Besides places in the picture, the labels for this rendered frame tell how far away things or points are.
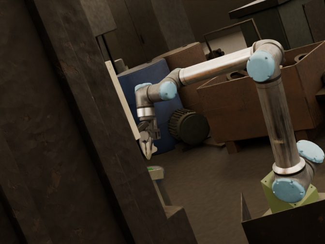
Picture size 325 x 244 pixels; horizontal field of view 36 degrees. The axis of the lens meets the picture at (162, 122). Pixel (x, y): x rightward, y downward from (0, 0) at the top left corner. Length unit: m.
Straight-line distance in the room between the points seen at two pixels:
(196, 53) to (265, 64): 3.32
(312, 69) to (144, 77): 1.72
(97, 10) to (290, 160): 3.53
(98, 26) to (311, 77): 2.37
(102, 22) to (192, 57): 1.02
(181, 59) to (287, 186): 3.16
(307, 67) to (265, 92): 1.81
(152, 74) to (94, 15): 0.91
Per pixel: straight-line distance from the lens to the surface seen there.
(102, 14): 5.49
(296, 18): 6.61
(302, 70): 3.85
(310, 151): 2.51
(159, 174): 2.52
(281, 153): 2.30
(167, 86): 2.43
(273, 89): 2.16
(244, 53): 2.31
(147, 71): 4.96
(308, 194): 2.71
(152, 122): 2.55
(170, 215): 1.14
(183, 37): 6.68
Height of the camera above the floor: 1.29
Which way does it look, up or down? 11 degrees down
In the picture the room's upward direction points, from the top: 21 degrees counter-clockwise
